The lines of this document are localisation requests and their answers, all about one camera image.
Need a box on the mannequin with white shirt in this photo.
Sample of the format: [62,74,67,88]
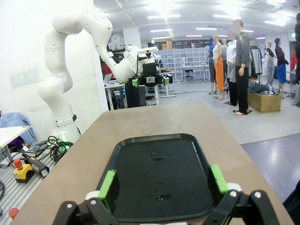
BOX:
[225,30,239,106]

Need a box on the light blue shirt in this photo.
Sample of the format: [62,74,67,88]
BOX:
[0,112,36,147]

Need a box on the mannequin with grey jacket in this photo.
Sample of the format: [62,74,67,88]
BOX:
[232,20,253,116]

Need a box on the black computer tower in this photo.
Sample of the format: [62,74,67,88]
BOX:
[126,83,147,109]

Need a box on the red round button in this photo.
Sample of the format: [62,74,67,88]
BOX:
[8,207,20,221]

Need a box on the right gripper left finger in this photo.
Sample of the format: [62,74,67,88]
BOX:
[52,169,121,225]

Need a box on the mannequin with orange trousers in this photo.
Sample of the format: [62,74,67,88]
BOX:
[211,34,227,101]

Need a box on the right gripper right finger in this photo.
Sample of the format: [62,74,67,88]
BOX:
[203,164,281,225]

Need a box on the person in red top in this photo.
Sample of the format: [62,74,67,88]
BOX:
[104,62,113,78]

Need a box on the white desk with thin legs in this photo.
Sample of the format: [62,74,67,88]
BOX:
[181,65,211,83]

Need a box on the grey slotted aluminium base plate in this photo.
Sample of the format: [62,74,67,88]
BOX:
[0,140,62,225]

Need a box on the purple cloth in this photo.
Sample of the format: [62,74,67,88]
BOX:
[7,136,24,149]

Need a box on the wall of white storage drawers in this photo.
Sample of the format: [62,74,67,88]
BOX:
[157,47,212,81]

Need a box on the mannequin with black top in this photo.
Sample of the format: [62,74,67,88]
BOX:
[265,40,278,85]

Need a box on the black cable bundle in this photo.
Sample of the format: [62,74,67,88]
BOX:
[30,135,71,164]

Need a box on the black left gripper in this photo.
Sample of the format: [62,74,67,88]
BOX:
[131,74,173,88]

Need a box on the clothes rack with garments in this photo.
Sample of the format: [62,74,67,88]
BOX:
[248,41,264,76]

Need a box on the black and silver handheld device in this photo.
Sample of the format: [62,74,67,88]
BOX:
[21,153,50,178]

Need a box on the person's black sweater torso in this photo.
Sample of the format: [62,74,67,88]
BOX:
[282,180,300,225]

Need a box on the yellow emergency stop box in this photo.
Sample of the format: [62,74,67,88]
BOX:
[12,158,35,184]

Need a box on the white table with metal legs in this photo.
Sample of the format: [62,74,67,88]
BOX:
[0,125,31,168]

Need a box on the mannequin with blue skirt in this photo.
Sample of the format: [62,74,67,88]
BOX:
[274,37,289,99]

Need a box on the cardboard box with clothes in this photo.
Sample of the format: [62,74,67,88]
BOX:
[247,83,282,113]

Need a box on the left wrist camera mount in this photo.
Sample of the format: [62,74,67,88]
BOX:
[136,46,158,76]

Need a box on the white paper sheet on wall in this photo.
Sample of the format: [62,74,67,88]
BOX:
[24,67,39,84]
[10,72,26,89]

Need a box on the mannequin with blue top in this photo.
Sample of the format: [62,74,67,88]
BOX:
[205,37,218,95]

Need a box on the black plastic serving tray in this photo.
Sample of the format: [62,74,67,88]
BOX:
[96,133,215,223]

